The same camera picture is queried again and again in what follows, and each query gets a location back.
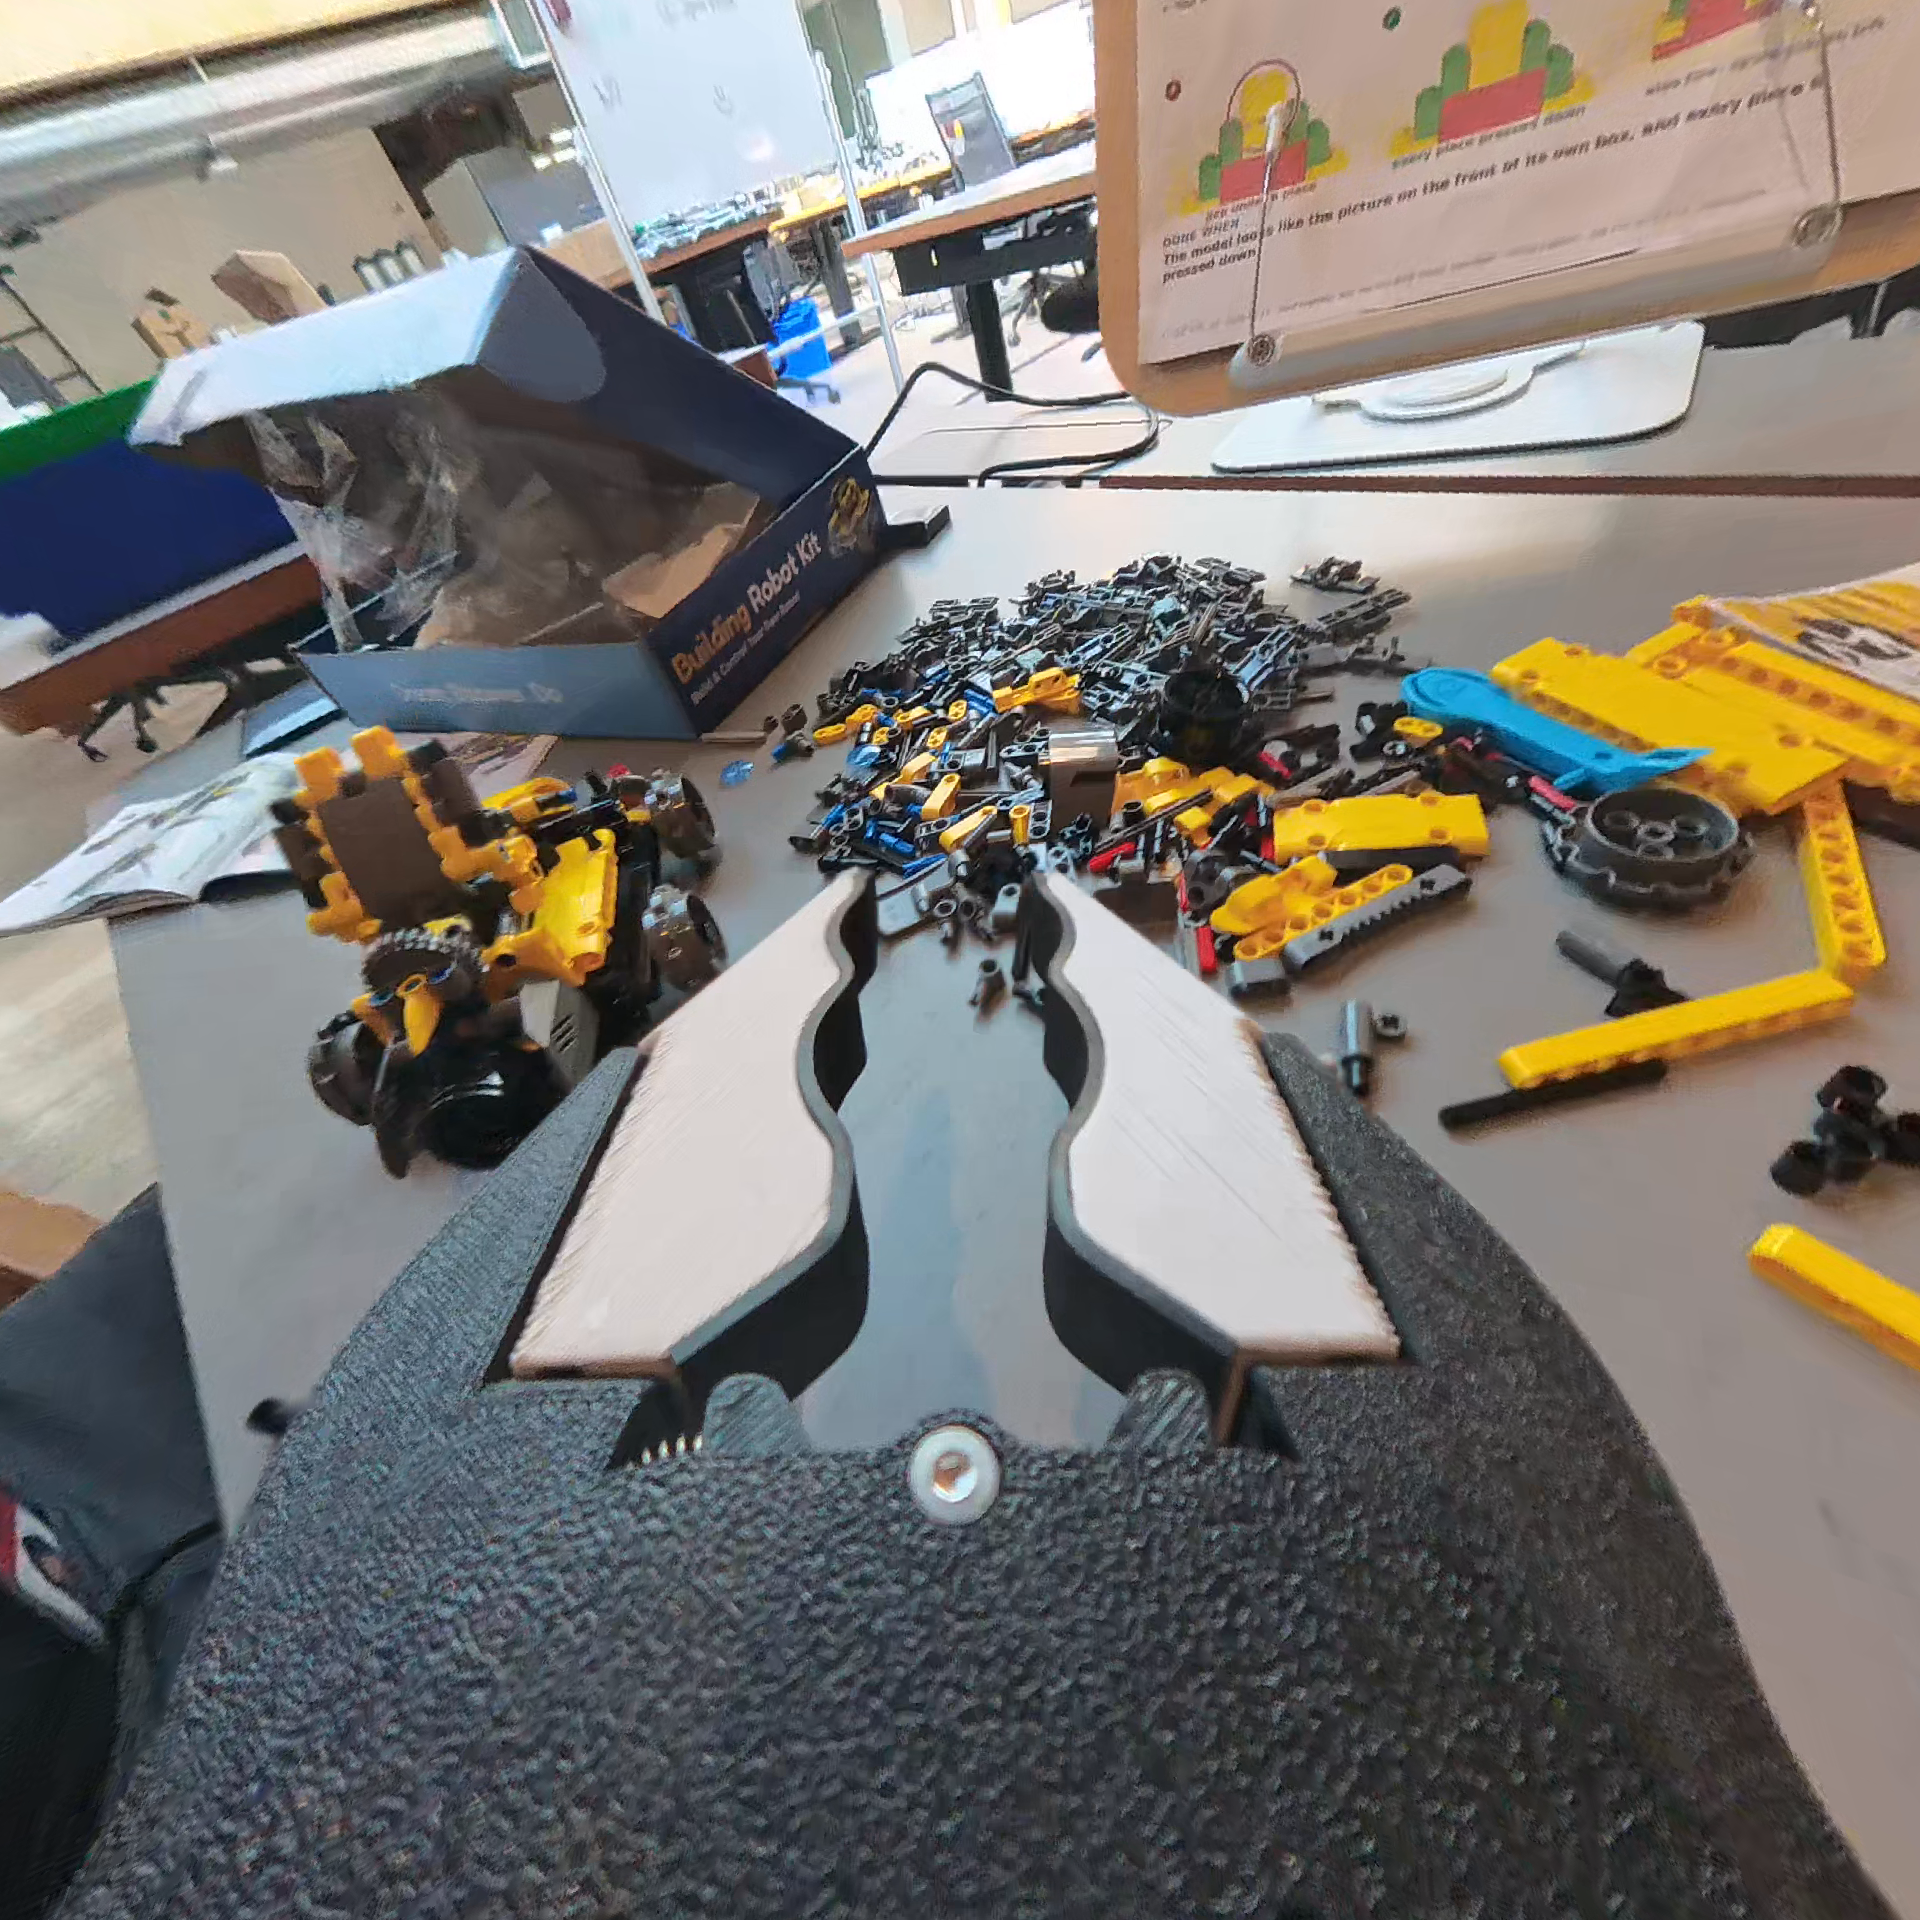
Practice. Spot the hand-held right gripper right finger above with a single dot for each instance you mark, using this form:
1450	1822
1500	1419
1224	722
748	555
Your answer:
1200	1184

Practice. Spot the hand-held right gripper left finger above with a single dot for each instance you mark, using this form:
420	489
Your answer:
705	1170

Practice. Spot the yellow toy vehicle model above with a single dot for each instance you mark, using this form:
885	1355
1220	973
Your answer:
578	902

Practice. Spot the black axle rod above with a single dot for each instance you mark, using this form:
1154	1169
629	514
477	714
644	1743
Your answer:
1545	1093

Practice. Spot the pile of building block pieces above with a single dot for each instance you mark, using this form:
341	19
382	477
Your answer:
1080	765

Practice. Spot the adjoining grey desk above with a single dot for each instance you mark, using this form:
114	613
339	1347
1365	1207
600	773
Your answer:
1800	405

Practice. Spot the background wooden desk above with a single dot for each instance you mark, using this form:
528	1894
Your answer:
973	201

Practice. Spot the grey black pin joint piece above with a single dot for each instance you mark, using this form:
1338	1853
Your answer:
1354	1035

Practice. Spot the dark grey pin piece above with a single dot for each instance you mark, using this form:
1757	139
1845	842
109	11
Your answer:
1635	990

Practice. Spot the yellow studless beam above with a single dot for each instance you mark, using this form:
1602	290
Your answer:
1681	1026
1842	886
1845	1289

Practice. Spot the blue cardboard kit box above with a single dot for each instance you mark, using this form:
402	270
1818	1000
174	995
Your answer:
750	630

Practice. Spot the blue brick separator tool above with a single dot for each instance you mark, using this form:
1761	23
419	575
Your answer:
1500	721

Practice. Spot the person's dark jacket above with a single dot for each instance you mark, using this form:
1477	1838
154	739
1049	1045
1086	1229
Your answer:
89	1349

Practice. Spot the black connector cluster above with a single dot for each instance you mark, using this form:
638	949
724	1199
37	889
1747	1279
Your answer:
1851	1131

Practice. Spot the instruction booklet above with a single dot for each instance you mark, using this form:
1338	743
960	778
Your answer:
136	848

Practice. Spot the brown cardboard box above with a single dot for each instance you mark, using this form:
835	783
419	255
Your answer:
29	1238

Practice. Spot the group of yellow beams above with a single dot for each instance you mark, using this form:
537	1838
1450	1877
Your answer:
1724	704

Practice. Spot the red white badge card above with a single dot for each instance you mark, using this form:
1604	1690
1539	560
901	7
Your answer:
37	1575

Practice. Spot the blue storage bin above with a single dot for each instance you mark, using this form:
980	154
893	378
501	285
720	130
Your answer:
803	339

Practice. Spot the yellow black printed leaflet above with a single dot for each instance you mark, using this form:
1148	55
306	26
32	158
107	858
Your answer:
1845	630

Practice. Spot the white stand base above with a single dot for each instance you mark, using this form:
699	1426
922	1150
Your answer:
1574	413

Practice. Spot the blue green table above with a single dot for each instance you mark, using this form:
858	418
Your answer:
120	525

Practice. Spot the wooden document stand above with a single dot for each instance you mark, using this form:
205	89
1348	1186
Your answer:
1117	225

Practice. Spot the printed instruction sheet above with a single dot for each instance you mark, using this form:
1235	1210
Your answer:
1500	194

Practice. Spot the whiteboard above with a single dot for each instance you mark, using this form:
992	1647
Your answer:
691	106

